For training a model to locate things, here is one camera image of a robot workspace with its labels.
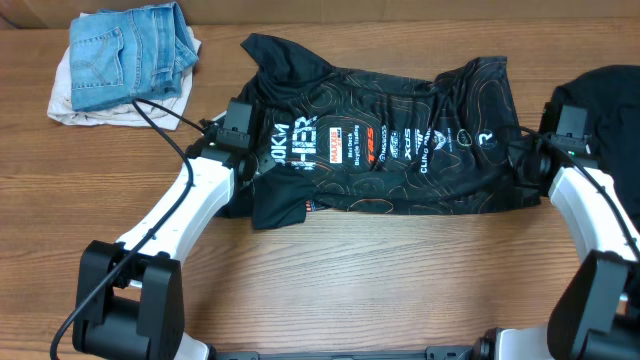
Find black patterned sports jersey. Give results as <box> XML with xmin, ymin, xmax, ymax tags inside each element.
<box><xmin>221</xmin><ymin>34</ymin><xmax>540</xmax><ymax>230</ymax></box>

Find folded blue denim jeans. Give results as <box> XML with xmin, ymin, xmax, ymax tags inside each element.
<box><xmin>69</xmin><ymin>2</ymin><xmax>198</xmax><ymax>112</ymax></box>

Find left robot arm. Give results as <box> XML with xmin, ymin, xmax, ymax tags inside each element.
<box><xmin>50</xmin><ymin>98</ymin><xmax>259</xmax><ymax>359</ymax></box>

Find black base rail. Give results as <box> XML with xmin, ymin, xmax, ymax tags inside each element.
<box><xmin>209</xmin><ymin>346</ymin><xmax>473</xmax><ymax>360</ymax></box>

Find black garment pile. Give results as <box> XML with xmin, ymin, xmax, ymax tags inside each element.
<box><xmin>551</xmin><ymin>65</ymin><xmax>639</xmax><ymax>226</ymax></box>

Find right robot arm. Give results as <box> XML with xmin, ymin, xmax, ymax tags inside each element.
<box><xmin>443</xmin><ymin>104</ymin><xmax>639</xmax><ymax>360</ymax></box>

